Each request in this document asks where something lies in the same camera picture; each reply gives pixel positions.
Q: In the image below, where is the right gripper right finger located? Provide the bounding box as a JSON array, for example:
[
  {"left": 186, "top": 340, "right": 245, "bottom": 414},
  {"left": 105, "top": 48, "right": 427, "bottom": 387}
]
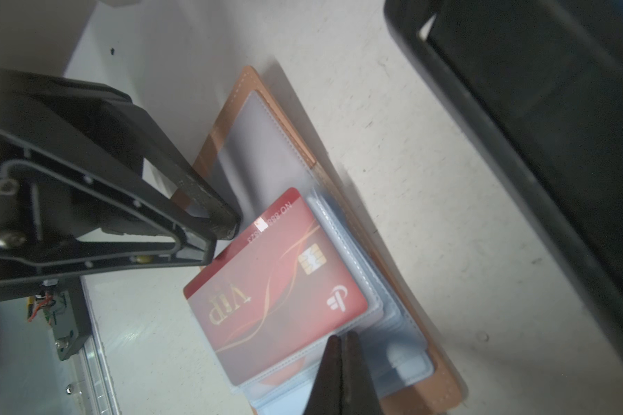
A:
[{"left": 340, "top": 331, "right": 382, "bottom": 415}]

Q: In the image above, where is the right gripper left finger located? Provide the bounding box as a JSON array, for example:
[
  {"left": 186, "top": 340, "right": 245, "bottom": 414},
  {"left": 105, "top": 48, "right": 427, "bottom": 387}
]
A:
[{"left": 304, "top": 335, "right": 343, "bottom": 415}]

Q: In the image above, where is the red VIP credit card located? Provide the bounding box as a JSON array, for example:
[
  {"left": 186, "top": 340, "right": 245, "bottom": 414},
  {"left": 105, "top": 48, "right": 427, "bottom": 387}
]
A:
[{"left": 183, "top": 188, "right": 382, "bottom": 387}]

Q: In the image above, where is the tan leather card holder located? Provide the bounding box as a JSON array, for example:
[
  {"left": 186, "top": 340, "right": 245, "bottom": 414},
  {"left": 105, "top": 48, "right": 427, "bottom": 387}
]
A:
[{"left": 193, "top": 67, "right": 463, "bottom": 414}]

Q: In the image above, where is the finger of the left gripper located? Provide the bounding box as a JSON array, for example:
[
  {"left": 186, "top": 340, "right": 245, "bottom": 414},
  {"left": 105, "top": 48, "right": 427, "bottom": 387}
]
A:
[
  {"left": 0, "top": 68, "right": 241, "bottom": 240},
  {"left": 0, "top": 121, "right": 218, "bottom": 285}
]

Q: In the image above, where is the black plastic bin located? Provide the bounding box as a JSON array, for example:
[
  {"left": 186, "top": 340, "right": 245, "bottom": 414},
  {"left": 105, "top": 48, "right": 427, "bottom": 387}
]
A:
[{"left": 384, "top": 1, "right": 623, "bottom": 361}]

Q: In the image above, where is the aluminium mounting rail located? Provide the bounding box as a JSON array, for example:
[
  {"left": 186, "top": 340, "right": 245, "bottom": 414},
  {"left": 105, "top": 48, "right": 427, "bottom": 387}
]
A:
[{"left": 69, "top": 278, "right": 121, "bottom": 414}]

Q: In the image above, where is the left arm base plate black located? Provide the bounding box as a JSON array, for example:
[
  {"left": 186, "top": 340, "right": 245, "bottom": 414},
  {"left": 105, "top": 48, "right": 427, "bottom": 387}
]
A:
[{"left": 27, "top": 278, "right": 93, "bottom": 361}]

